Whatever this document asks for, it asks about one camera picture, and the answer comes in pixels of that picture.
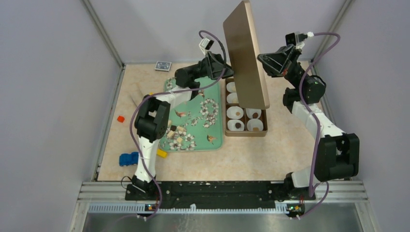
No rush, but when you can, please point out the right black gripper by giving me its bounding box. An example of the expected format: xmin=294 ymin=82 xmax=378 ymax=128
xmin=255 ymin=44 xmax=308 ymax=89

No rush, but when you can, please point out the white paper cup near left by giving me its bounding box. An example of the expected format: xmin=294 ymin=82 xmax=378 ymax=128
xmin=227 ymin=119 xmax=245 ymax=131

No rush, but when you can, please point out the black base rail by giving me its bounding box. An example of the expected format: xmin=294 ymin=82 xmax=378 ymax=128
xmin=125 ymin=181 xmax=316 ymax=209

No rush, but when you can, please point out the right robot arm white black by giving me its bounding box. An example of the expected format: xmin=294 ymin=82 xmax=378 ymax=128
xmin=257 ymin=44 xmax=360 ymax=199

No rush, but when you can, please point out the brown chocolate box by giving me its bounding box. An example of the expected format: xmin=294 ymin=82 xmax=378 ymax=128
xmin=224 ymin=78 xmax=268 ymax=137

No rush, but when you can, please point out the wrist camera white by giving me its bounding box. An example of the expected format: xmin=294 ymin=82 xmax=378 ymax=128
xmin=285 ymin=32 xmax=314 ymax=46
xmin=198 ymin=37 xmax=214 ymax=55

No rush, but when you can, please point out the green floral tray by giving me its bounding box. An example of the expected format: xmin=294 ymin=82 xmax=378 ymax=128
xmin=159 ymin=84 xmax=223 ymax=152

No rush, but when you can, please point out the blue toy car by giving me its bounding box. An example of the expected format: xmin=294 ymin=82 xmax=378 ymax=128
xmin=118 ymin=152 xmax=139 ymax=167

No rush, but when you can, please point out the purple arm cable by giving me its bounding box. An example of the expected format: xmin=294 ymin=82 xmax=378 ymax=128
xmin=290 ymin=32 xmax=341 ymax=220
xmin=129 ymin=30 xmax=228 ymax=221

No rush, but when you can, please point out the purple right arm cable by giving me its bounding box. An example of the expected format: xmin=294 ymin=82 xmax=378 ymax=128
xmin=290 ymin=32 xmax=341 ymax=220

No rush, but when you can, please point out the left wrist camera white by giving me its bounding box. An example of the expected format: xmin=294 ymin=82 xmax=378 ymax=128
xmin=198 ymin=37 xmax=214 ymax=55

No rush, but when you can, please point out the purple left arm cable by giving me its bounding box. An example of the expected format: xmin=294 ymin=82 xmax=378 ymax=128
xmin=129 ymin=30 xmax=228 ymax=221

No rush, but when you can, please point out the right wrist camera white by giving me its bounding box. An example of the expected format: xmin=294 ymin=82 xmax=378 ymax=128
xmin=285 ymin=32 xmax=314 ymax=46

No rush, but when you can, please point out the white paper cup far left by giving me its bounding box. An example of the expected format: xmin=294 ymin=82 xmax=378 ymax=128
xmin=226 ymin=82 xmax=236 ymax=93

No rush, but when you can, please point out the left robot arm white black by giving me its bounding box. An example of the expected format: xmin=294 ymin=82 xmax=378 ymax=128
xmin=130 ymin=51 xmax=234 ymax=200

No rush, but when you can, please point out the blue card deck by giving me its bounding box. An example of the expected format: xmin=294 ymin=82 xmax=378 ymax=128
xmin=154 ymin=61 xmax=172 ymax=72

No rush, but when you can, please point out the white paper cup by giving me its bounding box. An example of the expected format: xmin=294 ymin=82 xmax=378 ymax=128
xmin=245 ymin=108 xmax=262 ymax=119
xmin=226 ymin=82 xmax=236 ymax=93
xmin=227 ymin=119 xmax=245 ymax=131
xmin=226 ymin=106 xmax=244 ymax=119
xmin=247 ymin=119 xmax=264 ymax=131
xmin=226 ymin=93 xmax=239 ymax=104

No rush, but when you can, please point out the white paper cup near right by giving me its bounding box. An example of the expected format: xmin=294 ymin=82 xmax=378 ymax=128
xmin=247 ymin=119 xmax=264 ymax=131

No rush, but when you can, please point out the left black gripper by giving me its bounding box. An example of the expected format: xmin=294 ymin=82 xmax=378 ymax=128
xmin=189 ymin=51 xmax=239 ymax=80

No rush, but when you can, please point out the brown box lid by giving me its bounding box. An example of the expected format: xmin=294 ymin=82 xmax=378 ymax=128
xmin=223 ymin=0 xmax=270 ymax=110

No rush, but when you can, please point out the yellow block near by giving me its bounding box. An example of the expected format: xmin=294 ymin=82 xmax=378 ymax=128
xmin=157 ymin=149 xmax=168 ymax=159

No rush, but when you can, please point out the red small block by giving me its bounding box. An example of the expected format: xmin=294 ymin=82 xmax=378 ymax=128
xmin=117 ymin=116 xmax=125 ymax=123

